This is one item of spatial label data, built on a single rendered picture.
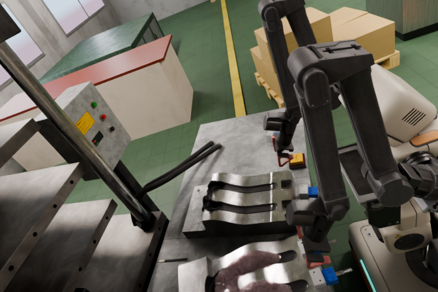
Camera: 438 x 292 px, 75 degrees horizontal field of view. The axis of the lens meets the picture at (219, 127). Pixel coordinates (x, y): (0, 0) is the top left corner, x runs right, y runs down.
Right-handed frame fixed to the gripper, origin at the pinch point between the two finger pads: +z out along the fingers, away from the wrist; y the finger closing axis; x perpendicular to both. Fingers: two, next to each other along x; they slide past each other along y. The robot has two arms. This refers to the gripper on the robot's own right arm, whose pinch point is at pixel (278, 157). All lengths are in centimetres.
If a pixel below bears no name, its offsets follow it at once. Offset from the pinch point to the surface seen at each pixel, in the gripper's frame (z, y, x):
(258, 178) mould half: 15.4, -2.2, -5.5
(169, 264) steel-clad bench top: 44, 25, -43
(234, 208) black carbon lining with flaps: 20.0, 12.5, -17.2
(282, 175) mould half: 9.9, 0.3, 4.1
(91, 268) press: 65, 17, -82
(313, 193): 9.7, 10.6, 15.2
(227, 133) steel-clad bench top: 30, -55, -16
